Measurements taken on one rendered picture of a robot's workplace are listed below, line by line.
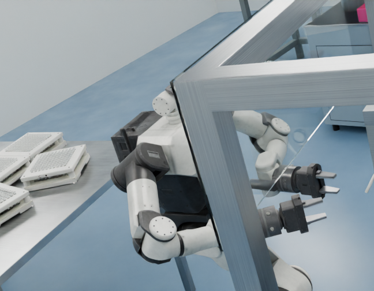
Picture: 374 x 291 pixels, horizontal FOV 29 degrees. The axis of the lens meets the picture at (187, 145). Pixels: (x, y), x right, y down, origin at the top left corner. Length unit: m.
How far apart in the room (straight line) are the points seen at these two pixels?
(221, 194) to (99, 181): 1.85
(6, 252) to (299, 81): 1.90
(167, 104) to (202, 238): 0.46
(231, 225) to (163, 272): 2.64
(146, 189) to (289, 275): 0.66
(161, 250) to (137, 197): 0.17
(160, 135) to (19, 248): 0.81
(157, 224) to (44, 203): 1.15
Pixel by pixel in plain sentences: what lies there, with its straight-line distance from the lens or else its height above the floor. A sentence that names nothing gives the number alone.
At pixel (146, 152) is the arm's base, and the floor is 1.24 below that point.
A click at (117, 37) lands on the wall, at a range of 7.76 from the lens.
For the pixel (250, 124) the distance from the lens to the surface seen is 1.44.
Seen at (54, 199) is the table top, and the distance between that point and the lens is 3.09.
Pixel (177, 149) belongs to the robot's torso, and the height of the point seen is 1.19.
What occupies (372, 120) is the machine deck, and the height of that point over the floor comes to 1.30.
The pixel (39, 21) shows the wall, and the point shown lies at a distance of 7.16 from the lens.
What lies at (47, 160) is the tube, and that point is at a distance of 3.29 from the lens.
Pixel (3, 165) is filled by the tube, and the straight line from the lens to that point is 3.43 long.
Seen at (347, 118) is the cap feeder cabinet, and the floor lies 0.12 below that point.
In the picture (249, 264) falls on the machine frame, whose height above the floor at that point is 1.33.
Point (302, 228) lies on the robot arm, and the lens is 2.16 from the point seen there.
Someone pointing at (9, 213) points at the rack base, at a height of 0.87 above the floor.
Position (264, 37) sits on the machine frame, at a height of 1.68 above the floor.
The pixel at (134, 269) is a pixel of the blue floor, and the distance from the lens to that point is 4.05.
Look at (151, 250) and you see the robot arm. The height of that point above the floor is 1.05.
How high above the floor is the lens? 2.06
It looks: 23 degrees down
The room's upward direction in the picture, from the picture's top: 17 degrees counter-clockwise
